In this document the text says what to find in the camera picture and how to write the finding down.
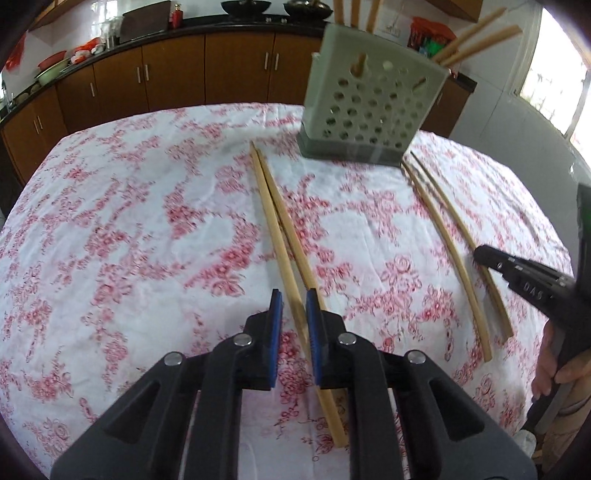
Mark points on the red and white bowls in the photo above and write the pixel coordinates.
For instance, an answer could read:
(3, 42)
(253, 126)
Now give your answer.
(85, 48)

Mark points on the gas stove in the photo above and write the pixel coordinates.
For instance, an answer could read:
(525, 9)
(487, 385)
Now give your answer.
(272, 18)

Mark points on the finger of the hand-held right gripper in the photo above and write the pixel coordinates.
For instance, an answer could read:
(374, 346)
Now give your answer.
(496, 261)
(584, 217)

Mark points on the large barred window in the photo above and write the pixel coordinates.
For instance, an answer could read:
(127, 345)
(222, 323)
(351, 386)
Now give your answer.
(554, 78)

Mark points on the black kitchen countertop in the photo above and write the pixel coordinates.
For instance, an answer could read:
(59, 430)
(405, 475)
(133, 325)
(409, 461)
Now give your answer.
(207, 30)

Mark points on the red snack bags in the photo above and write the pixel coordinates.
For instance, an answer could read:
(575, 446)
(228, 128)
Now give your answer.
(427, 34)

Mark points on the white wall socket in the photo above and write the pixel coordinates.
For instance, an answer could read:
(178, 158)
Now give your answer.
(392, 30)

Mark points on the red basin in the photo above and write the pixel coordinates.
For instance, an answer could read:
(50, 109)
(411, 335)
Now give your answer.
(51, 60)

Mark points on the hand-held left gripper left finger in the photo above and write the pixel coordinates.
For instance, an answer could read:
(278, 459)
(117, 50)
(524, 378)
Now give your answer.
(276, 323)

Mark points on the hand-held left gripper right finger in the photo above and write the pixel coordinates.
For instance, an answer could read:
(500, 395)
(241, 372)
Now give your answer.
(312, 323)

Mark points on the green perforated chopstick holder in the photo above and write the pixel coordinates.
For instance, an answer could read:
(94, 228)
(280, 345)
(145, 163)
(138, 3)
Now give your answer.
(369, 115)

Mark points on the green basin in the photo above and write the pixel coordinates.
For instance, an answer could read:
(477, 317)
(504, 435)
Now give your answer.
(53, 74)

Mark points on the black wok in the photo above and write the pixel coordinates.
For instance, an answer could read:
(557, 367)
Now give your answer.
(245, 5)

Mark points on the red plastic bag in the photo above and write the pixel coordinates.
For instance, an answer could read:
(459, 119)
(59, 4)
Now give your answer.
(16, 55)

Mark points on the person's right hand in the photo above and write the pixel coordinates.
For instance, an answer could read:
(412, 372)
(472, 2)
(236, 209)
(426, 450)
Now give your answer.
(547, 364)

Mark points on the red bottle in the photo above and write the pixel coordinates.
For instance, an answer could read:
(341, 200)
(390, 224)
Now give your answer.
(176, 16)

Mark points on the wooden base cabinets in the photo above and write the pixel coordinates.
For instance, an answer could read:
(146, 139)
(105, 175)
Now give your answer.
(184, 69)

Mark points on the dark cutting board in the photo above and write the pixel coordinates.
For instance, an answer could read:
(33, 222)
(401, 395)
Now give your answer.
(145, 14)

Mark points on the pink floral tablecloth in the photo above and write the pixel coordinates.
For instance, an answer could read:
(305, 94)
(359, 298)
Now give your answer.
(138, 254)

